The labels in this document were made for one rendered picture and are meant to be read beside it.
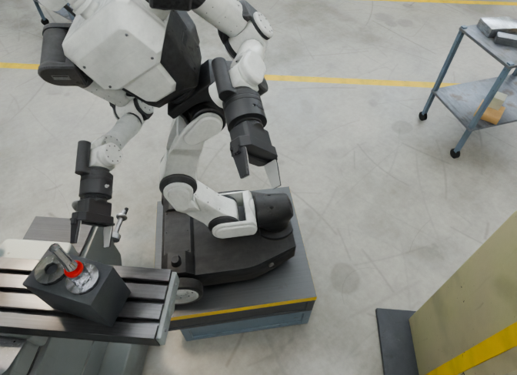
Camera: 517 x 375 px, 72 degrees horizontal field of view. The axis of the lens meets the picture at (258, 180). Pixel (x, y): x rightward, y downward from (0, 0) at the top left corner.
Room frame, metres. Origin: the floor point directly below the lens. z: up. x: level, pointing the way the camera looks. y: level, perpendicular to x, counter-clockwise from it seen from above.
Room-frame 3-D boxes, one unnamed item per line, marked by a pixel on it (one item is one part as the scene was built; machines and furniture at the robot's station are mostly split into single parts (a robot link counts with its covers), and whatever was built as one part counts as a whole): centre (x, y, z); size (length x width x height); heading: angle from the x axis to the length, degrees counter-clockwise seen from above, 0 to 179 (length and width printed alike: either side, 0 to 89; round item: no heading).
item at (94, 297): (0.43, 0.54, 1.04); 0.22 x 0.12 x 0.20; 74
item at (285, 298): (0.93, 0.15, 0.20); 0.78 x 0.68 x 0.40; 98
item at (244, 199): (0.94, 0.12, 0.68); 0.21 x 0.20 x 0.13; 98
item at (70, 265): (0.42, 0.49, 1.25); 0.03 x 0.03 x 0.11
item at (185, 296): (0.64, 0.35, 0.50); 0.20 x 0.05 x 0.20; 98
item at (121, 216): (0.99, 0.72, 0.52); 0.22 x 0.06 x 0.06; 176
